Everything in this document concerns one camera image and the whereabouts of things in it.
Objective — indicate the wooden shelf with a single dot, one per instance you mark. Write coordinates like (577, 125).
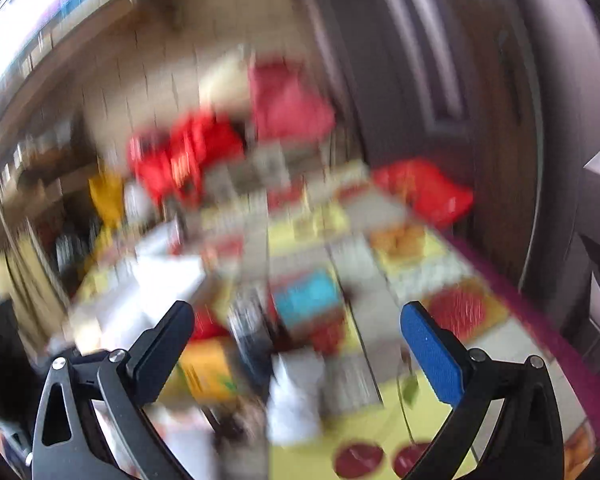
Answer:
(30, 170)

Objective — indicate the fruit-print tablecloth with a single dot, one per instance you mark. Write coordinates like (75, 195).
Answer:
(300, 240)

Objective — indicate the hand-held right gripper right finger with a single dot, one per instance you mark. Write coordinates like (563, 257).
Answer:
(430, 355)

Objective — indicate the red tote bag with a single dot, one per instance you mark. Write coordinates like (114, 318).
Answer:
(190, 155)

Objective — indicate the teal tissue packet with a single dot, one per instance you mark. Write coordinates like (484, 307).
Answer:
(305, 296)

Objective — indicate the red plastic bag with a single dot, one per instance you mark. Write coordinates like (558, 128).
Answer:
(425, 190)

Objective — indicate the dark brown door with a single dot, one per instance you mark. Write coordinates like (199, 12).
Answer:
(430, 60)

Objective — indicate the bright window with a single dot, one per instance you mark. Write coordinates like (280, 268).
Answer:
(20, 25)

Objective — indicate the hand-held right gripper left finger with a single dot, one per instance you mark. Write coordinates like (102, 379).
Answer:
(162, 355)

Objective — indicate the white box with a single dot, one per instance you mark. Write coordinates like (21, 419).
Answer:
(150, 280)

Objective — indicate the yellow plush toy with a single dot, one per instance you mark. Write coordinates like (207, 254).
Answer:
(205, 370)

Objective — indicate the dark red fabric bag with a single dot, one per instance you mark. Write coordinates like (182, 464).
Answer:
(285, 100)

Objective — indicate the yellow plastic bag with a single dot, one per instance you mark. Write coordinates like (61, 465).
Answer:
(107, 195)

